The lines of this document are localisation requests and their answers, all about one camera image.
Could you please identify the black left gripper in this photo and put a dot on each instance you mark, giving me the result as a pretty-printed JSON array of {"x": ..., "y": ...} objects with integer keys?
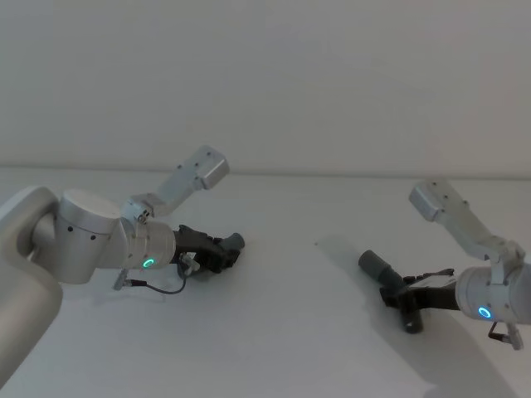
[{"x": 195, "y": 244}]

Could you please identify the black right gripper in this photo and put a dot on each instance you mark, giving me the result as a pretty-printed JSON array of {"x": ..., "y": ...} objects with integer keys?
[{"x": 437, "y": 295}]

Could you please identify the short grey cylinder piece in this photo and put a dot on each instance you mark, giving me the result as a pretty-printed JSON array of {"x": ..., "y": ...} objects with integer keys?
[{"x": 238, "y": 241}]

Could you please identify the long grey tube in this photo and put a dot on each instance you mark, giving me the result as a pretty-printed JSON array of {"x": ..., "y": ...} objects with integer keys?
[{"x": 375, "y": 265}]

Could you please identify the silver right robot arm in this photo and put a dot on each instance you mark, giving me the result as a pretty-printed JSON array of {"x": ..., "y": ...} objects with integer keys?
[{"x": 489, "y": 298}]

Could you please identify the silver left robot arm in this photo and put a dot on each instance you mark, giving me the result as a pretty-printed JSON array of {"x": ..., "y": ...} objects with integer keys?
[{"x": 83, "y": 244}]

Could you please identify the white table cloth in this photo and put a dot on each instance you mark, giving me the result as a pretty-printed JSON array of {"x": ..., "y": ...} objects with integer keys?
[{"x": 265, "y": 331}]

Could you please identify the white curtain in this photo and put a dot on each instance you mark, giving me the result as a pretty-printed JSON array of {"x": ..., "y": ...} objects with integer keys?
[{"x": 265, "y": 83}]

